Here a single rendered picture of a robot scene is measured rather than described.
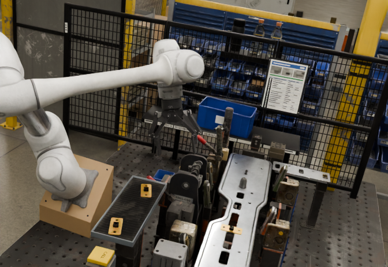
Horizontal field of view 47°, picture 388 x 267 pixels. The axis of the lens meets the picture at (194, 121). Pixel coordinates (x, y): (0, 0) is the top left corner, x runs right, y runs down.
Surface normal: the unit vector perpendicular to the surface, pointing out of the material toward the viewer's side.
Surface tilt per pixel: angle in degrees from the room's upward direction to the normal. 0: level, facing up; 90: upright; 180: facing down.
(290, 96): 90
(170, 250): 0
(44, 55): 89
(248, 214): 0
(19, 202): 0
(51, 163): 56
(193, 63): 72
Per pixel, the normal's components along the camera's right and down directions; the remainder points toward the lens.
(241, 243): 0.13, -0.91
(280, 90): -0.22, 0.36
